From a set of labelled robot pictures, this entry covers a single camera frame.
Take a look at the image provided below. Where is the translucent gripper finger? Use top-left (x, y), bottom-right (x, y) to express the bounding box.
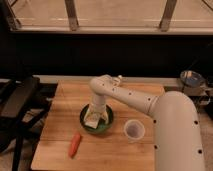
top-left (101, 111), bottom-right (109, 123)
top-left (84, 108), bottom-right (91, 122)

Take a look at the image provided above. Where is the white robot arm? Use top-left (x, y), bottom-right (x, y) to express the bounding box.
top-left (89, 75), bottom-right (205, 171)

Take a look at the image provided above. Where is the ceramic cup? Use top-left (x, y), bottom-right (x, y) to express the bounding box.
top-left (123, 119), bottom-right (145, 143)

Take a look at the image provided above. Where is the green bowl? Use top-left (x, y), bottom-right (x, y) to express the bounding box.
top-left (79, 105), bottom-right (114, 134)

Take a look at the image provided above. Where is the orange carrot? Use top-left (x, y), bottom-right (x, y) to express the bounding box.
top-left (68, 132), bottom-right (81, 157)

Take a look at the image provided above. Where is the wooden cutting board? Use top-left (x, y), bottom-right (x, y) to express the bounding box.
top-left (31, 82), bottom-right (166, 171)

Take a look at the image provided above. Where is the black chair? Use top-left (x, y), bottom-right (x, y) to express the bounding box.
top-left (0, 77), bottom-right (51, 171)

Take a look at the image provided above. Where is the blue round dish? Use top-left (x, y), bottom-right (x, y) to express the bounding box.
top-left (180, 70), bottom-right (205, 87)

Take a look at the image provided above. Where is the metal window frame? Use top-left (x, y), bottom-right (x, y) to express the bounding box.
top-left (0, 0), bottom-right (213, 35)

